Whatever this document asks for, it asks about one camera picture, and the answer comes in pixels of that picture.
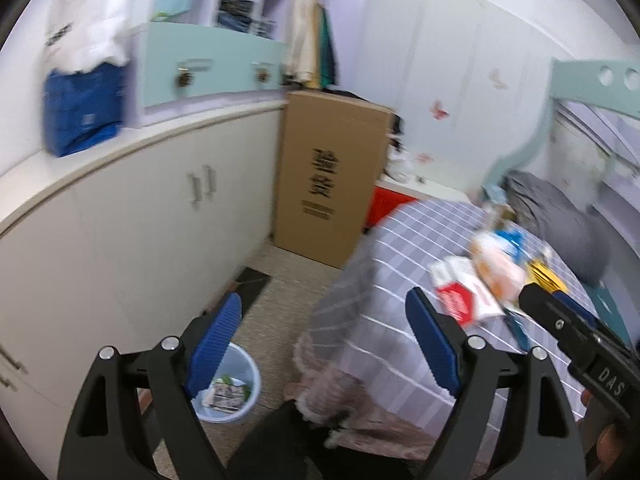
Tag grey checked bed sheet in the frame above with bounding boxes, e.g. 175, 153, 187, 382
294, 197, 632, 467

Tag teal drawer unit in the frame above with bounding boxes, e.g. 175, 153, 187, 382
135, 22, 292, 109

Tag person's right hand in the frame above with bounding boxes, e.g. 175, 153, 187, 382
579, 389, 640, 478

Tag person's black trouser legs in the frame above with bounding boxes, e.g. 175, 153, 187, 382
227, 399, 432, 480

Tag red box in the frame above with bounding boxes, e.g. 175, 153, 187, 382
366, 185, 420, 234

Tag small white bag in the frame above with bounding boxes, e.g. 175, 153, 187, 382
389, 151, 417, 182

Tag green hanging garment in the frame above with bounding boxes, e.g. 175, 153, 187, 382
317, 5, 342, 89

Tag grey pillow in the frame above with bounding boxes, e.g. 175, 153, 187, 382
504, 170, 614, 282

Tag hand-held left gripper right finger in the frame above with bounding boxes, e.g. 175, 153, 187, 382
405, 287, 588, 480

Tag tall cardboard box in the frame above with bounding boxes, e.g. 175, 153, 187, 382
272, 91, 399, 269

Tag folded jeans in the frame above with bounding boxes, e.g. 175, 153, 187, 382
217, 0, 278, 39

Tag white plastic bag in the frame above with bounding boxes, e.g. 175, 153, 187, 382
45, 0, 135, 75

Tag orange snack bag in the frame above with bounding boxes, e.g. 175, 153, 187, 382
470, 232, 526, 301

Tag yellow packet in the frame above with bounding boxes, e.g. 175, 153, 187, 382
529, 259, 569, 295

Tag red and white packet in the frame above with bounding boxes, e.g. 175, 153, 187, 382
432, 255, 503, 328

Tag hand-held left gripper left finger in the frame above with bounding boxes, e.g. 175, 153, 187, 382
57, 292, 243, 480

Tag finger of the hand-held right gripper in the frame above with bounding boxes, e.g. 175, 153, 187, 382
518, 284, 601, 346

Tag blue shopping bag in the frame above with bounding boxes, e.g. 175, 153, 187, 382
42, 62, 128, 158

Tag pink fuzzy slipper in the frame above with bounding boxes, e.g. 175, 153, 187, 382
286, 379, 322, 413

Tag white wardrobe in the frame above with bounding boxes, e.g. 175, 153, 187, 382
345, 0, 557, 202

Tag white floor cabinet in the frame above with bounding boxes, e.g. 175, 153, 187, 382
0, 95, 290, 413

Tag white low table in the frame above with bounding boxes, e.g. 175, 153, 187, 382
379, 171, 472, 206

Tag printed paper scraps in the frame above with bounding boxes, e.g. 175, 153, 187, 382
209, 377, 252, 411

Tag blue and white packet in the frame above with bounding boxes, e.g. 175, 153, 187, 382
492, 227, 525, 261

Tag dark blue wrapper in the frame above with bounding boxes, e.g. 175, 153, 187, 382
502, 305, 531, 353

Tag light blue plastic bin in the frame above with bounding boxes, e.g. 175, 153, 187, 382
192, 342, 262, 423

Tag teal headboard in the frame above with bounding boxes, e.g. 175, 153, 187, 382
486, 57, 640, 192

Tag cream hanging garment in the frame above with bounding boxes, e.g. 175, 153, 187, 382
284, 0, 322, 87

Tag black floor mat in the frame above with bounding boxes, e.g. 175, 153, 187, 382
234, 268, 274, 307

